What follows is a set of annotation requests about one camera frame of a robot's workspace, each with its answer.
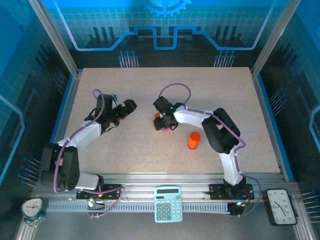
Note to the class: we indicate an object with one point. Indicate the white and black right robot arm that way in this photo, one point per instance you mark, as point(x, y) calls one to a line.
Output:
point(190, 116)

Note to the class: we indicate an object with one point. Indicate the green alarm clock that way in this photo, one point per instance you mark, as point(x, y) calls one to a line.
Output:
point(32, 208)

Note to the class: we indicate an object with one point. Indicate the aluminium frame post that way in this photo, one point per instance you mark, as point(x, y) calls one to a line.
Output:
point(275, 37)
point(53, 37)

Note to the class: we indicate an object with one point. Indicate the aluminium side rail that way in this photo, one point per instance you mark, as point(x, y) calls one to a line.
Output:
point(70, 100)
point(256, 85)

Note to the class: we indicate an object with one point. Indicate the teal calculator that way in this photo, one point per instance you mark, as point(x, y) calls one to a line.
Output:
point(168, 203)

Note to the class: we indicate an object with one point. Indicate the black rectangular clock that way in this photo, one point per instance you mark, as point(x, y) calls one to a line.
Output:
point(281, 207)

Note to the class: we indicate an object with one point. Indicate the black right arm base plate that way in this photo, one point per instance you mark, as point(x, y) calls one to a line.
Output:
point(217, 191)

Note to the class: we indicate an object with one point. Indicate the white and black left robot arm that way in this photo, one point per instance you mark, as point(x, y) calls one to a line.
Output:
point(82, 135)

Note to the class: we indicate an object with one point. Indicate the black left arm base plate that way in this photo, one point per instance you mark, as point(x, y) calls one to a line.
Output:
point(112, 190)

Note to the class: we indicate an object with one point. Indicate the orange and pink pill organizer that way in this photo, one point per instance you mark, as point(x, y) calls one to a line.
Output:
point(156, 115)

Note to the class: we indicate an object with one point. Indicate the orange pill bottle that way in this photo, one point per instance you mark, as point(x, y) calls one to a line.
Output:
point(193, 140)

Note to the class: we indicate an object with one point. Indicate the aluminium front rail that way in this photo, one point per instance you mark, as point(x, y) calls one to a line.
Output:
point(160, 180)

